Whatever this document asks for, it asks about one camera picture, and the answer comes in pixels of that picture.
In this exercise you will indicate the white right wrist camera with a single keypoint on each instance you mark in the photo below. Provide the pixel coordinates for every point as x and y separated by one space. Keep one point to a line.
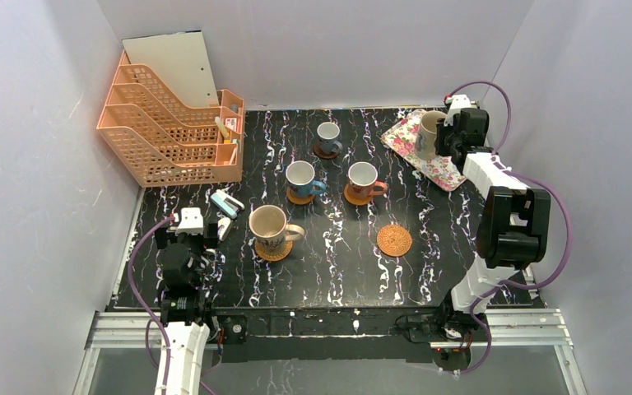
455 103

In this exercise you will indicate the large beige floral mug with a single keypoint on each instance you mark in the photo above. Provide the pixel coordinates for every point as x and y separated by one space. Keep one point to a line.
271 228

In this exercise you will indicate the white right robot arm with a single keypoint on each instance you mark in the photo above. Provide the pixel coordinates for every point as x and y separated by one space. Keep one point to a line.
514 223

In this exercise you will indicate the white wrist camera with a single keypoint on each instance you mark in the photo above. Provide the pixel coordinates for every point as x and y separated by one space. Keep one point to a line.
189 221
455 103

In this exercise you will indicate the woven rattan coaster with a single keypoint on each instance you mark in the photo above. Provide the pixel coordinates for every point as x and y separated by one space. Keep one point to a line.
394 240
273 256

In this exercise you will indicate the dark wooden coaster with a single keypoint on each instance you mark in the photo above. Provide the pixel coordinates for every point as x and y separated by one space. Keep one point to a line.
323 155

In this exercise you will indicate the tall beige mug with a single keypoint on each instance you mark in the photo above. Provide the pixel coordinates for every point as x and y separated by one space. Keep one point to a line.
427 134

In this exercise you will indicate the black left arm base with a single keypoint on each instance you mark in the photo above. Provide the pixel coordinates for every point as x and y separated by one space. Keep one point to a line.
224 330

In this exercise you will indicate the floral tray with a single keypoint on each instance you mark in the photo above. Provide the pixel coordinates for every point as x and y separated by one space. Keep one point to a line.
401 138

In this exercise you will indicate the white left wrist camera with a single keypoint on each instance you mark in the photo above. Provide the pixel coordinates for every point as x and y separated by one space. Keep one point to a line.
189 221

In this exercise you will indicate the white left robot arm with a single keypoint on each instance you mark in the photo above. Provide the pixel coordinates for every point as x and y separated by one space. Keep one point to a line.
186 321

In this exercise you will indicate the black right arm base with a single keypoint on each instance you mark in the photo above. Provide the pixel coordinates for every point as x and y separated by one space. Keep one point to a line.
451 334

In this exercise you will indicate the light blue stapler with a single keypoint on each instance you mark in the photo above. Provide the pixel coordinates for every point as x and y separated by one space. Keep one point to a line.
227 204

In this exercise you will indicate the white and pink stapler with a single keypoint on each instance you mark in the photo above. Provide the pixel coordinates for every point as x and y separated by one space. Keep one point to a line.
224 226

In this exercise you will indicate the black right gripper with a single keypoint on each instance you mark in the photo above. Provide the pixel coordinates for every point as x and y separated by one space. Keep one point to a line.
448 141

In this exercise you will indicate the white and red mug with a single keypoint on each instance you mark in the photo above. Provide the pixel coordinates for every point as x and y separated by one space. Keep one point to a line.
364 179

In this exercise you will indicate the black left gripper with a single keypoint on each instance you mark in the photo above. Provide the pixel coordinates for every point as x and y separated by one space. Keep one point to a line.
206 239

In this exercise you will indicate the blue patterned mug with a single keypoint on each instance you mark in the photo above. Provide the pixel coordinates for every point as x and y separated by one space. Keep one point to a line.
302 181

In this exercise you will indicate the orange plastic file organizer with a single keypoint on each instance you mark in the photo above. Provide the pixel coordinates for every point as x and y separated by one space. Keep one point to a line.
163 142

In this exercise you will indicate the aluminium frame rail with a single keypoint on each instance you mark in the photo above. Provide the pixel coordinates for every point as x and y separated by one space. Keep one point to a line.
509 327

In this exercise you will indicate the white board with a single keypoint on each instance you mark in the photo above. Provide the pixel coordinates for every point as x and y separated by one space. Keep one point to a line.
181 61

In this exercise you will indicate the light wooden coaster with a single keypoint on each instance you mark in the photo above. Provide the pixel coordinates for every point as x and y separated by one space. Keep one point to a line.
353 199
298 200

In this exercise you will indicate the small grey mug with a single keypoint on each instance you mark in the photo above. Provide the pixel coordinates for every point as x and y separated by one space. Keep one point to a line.
328 137

